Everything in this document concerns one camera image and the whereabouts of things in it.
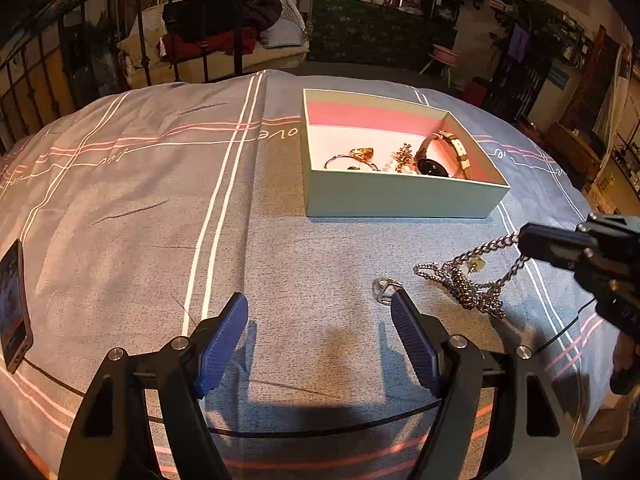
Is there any silver chain necklace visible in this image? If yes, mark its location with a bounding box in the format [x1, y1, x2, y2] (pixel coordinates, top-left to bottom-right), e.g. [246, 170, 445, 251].
[412, 231, 532, 320]

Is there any red and dark clothes pile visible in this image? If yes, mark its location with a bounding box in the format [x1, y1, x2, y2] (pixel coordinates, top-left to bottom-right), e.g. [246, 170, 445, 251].
[162, 0, 283, 63]

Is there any mint box with pink lining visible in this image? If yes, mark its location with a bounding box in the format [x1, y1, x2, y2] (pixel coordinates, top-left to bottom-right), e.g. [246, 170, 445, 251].
[300, 89, 510, 219]

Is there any black cable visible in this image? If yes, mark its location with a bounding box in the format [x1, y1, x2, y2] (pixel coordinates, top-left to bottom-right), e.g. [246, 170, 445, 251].
[22, 299, 599, 438]

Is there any grey plaid bed sheet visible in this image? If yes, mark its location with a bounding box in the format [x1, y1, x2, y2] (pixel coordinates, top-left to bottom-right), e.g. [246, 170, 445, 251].
[1, 70, 615, 479]

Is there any wooden side table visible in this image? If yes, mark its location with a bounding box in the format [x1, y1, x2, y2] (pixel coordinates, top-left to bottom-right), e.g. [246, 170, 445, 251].
[544, 122, 602, 191]

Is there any thin rose gold bangle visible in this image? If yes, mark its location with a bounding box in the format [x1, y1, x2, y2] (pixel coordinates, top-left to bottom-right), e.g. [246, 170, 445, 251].
[323, 154, 378, 172]

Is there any gold flower brooch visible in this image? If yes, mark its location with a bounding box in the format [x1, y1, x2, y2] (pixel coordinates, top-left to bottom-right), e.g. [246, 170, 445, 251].
[393, 143, 414, 172]

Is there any white wicker swing seat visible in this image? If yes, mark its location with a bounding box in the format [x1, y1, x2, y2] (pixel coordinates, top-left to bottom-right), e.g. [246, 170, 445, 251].
[118, 0, 309, 88]

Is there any silver ring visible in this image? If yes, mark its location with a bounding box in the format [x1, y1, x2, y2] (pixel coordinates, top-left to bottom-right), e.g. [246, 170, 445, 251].
[372, 276, 404, 307]

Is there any red bucket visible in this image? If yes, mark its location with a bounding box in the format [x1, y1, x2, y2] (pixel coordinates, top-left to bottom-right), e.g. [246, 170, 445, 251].
[460, 76, 490, 108]

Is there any green floral covered cabinet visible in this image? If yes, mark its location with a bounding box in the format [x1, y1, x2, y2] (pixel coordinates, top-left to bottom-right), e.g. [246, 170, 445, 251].
[296, 0, 457, 70]

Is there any black clothes rack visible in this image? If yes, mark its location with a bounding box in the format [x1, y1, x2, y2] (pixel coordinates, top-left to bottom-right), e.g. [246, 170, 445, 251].
[483, 25, 558, 124]

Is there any black smartphone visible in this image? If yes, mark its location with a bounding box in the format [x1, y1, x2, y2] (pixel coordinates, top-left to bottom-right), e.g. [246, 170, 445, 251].
[0, 240, 34, 374]

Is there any pink basin on stool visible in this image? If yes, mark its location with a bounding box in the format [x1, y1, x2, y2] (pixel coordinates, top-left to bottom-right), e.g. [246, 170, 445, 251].
[419, 44, 460, 88]

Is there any small gold heart pendant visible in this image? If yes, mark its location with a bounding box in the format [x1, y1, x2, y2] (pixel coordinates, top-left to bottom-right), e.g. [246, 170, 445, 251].
[466, 257, 486, 273]

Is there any black iron bed frame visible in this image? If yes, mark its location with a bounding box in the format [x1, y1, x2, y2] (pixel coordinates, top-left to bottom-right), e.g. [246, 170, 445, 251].
[0, 0, 249, 141]

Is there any light blue pillow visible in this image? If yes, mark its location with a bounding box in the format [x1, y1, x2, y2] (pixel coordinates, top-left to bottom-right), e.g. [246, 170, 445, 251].
[260, 18, 305, 49]

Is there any person's right hand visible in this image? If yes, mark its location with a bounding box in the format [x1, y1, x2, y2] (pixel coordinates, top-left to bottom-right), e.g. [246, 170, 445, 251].
[610, 332, 639, 396]

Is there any beige strap wristwatch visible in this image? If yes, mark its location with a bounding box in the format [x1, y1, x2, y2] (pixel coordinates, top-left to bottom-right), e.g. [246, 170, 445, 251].
[413, 130, 472, 180]

